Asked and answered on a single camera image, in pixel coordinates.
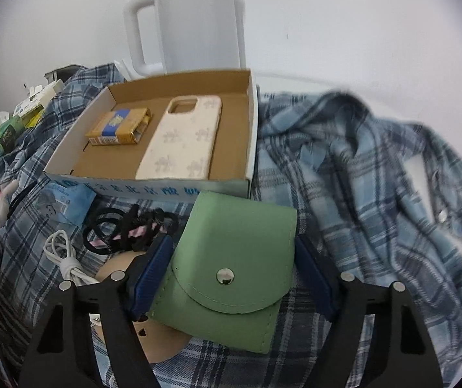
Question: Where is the white charging cable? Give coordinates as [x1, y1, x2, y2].
[42, 229, 100, 287]

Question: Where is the black hair ties bundle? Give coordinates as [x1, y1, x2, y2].
[82, 207, 180, 256]

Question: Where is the blue tissue pack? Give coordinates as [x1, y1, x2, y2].
[36, 182, 96, 227]

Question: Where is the green snap pouch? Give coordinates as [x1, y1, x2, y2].
[148, 192, 298, 354]

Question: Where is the blue plaid shirt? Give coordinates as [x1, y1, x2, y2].
[0, 64, 462, 384]

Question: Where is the green box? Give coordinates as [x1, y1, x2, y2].
[0, 116, 25, 158]

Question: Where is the yellow blue cigarette pack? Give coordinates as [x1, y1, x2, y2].
[85, 108, 152, 146]

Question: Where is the cardboard tray box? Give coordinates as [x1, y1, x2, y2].
[44, 70, 258, 202]

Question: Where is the beige phone case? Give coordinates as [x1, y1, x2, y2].
[135, 95, 222, 180]

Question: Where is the pile of small boxes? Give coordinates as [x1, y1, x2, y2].
[13, 79, 64, 129]

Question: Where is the white electric kettle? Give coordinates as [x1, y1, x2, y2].
[123, 0, 246, 77]

